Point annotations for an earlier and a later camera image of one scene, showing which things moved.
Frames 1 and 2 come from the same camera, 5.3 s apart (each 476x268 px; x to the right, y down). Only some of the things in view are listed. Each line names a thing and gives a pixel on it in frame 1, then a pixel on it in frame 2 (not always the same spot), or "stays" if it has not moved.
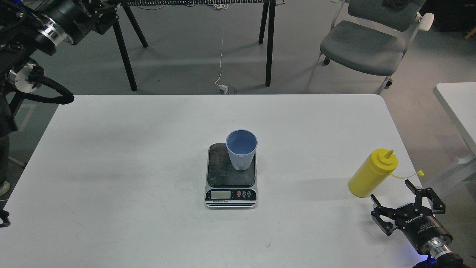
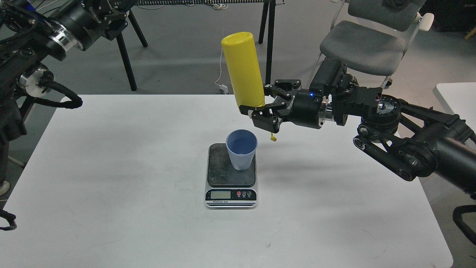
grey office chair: [372, 37] stays
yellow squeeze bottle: [375, 172] → [241, 51]
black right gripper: [419, 224] → [308, 107]
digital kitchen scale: [227, 188] stays
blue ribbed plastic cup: [241, 144] stays
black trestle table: [124, 6] stays
